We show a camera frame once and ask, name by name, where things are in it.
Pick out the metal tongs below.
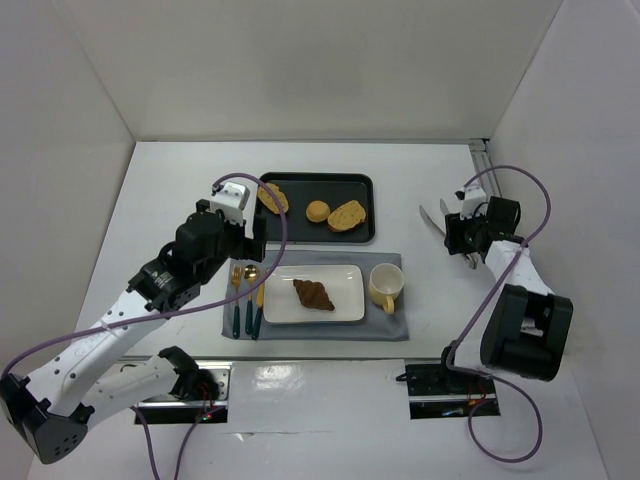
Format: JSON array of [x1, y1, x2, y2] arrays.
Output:
[[419, 198, 479, 270]]

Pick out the brown chocolate croissant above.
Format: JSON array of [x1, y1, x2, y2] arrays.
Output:
[[293, 279, 335, 311]]

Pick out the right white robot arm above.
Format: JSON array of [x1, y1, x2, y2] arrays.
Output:
[[444, 196, 574, 381]]

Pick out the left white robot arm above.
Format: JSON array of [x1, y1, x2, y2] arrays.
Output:
[[1, 210, 267, 464]]

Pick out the oval golden bread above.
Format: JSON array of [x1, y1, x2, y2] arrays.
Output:
[[257, 182, 289, 215]]

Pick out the seeded bread slice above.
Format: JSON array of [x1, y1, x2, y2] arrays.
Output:
[[327, 200, 367, 232]]

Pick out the round orange bun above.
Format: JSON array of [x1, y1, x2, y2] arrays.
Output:
[[305, 200, 331, 223]]

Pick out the black baking tray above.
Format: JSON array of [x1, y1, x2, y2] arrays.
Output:
[[261, 172, 376, 244]]

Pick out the yellow ceramic cup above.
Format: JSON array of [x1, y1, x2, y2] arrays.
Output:
[[369, 263, 405, 315]]

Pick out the white rectangular plate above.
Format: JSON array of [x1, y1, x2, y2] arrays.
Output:
[[263, 265, 365, 326]]

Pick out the gold spoon green handle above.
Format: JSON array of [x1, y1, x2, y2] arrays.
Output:
[[244, 264, 260, 336]]

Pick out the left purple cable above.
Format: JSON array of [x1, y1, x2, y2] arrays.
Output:
[[0, 171, 290, 480]]

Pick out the purple cable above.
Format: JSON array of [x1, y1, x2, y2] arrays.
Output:
[[0, 171, 290, 480], [446, 165, 553, 461]]

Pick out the gold fork green handle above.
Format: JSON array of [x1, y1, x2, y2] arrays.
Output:
[[231, 265, 243, 339]]

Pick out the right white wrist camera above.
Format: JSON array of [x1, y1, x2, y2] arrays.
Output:
[[455, 184, 487, 220]]

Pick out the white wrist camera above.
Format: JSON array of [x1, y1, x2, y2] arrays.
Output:
[[209, 181, 250, 226], [455, 184, 487, 220]]

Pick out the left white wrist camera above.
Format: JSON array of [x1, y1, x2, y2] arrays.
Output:
[[209, 181, 250, 226]]

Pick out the gold knife green handle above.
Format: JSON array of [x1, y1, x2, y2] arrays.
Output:
[[251, 282, 266, 340]]

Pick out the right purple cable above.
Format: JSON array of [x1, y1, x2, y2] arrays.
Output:
[[446, 165, 553, 461]]

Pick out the aluminium frame rail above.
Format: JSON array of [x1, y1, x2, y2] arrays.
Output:
[[469, 138, 502, 197]]

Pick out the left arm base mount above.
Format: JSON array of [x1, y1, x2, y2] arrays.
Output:
[[137, 346, 231, 425]]

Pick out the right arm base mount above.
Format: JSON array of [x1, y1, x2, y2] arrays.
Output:
[[395, 346, 500, 420]]

